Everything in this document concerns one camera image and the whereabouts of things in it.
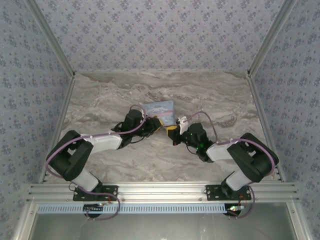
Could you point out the blue cartoon tin box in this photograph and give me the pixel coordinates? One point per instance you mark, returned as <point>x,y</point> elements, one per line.
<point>160,110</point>

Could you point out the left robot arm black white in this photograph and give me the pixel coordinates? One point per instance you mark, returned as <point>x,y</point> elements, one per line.
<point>82,155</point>

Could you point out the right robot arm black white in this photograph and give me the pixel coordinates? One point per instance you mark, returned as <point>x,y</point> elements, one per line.
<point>250,160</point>

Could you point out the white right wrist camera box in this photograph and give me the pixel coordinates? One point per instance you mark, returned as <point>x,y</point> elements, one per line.
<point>183,123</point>

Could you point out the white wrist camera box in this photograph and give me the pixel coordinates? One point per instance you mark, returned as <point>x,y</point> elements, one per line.
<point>143,113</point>
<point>183,123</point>

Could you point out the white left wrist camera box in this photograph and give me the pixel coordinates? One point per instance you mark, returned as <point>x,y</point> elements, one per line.
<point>143,113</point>

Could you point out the aluminium frame front rail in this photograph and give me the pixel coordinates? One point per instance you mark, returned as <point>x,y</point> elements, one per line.
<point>160,192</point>

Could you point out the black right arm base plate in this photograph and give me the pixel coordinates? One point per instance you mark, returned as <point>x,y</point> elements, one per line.
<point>215,192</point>

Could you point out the aluminium frame side rail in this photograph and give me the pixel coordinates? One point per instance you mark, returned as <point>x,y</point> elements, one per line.
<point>63,115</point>
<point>262,117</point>

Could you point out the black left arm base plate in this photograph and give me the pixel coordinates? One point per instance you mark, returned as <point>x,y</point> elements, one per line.
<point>110,193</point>

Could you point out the aluminium frame corner post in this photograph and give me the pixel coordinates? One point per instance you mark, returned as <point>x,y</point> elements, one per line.
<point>53,37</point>
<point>272,35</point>

